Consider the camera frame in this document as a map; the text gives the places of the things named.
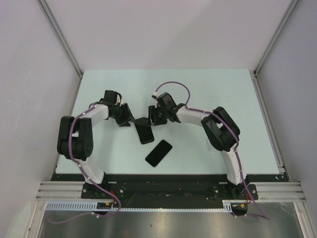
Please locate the right aluminium side rail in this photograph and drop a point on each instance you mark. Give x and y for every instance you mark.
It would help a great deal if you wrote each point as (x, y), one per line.
(269, 125)

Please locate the black smartphone on table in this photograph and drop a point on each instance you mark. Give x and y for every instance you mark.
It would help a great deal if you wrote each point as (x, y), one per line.
(158, 153)

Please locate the right aluminium frame post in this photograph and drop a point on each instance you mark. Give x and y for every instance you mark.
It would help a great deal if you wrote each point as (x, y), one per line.
(276, 35)

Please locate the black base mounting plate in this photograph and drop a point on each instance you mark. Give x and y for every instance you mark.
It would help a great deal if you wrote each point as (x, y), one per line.
(170, 191)

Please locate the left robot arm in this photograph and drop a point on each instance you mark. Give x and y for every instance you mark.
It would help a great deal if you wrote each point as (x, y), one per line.
(75, 137)

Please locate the black smartphone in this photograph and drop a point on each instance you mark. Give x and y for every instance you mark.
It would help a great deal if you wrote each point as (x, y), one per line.
(158, 153)
(141, 122)

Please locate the clear phone case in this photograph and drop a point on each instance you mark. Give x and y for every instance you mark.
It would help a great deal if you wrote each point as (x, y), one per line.
(210, 147)

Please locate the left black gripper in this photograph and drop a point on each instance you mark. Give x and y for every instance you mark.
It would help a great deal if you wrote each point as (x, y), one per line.
(128, 114)

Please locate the front aluminium frame rail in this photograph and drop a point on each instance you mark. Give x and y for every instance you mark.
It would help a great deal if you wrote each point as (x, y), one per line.
(267, 191)

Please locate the aluminium frame post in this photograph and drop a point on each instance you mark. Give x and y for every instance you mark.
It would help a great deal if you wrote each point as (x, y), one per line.
(49, 15)
(276, 35)

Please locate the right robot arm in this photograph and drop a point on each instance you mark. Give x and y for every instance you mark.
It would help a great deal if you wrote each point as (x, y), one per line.
(221, 130)

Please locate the white slotted cable duct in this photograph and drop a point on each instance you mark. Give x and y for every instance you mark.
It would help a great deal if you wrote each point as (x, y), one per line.
(94, 206)

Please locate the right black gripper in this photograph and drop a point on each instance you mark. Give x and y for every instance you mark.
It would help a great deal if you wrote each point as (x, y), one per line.
(154, 121)

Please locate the left aluminium frame post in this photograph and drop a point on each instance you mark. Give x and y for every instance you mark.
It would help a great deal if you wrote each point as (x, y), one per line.
(49, 15)

